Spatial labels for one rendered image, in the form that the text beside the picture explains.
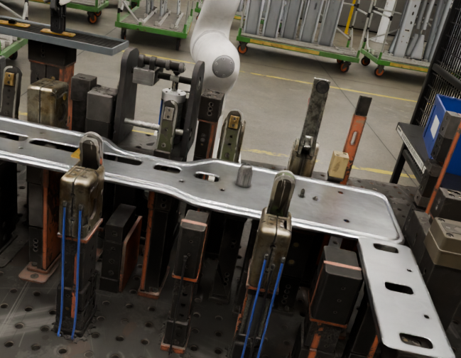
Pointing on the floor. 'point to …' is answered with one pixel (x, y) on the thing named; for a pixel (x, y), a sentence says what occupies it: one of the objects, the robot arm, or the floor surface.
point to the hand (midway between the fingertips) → (58, 23)
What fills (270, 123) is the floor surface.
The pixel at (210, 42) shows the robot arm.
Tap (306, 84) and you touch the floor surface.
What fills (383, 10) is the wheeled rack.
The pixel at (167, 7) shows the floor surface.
